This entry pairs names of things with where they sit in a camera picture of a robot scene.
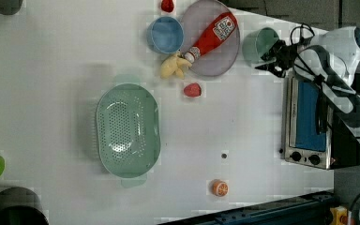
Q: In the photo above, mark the grey round plate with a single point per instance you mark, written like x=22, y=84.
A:
x=195, y=20

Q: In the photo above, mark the blue bowl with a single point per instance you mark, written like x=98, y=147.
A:
x=165, y=35

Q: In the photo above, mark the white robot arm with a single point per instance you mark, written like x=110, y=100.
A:
x=328, y=61

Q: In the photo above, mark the yellow banana bunch toy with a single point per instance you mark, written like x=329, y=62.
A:
x=174, y=65

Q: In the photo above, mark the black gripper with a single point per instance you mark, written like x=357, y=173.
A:
x=284, y=55

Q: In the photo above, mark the black cylinder post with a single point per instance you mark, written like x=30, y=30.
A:
x=10, y=7
x=21, y=206

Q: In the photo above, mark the green mug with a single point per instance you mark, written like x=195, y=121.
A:
x=257, y=44

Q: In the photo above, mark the green perforated colander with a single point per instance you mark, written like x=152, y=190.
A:
x=128, y=135

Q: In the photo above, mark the red ketchup bottle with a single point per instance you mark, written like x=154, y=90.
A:
x=215, y=34

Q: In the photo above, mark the red strawberry toy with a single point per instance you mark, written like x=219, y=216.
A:
x=192, y=90
x=167, y=5

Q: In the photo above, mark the orange slice toy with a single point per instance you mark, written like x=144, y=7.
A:
x=220, y=188

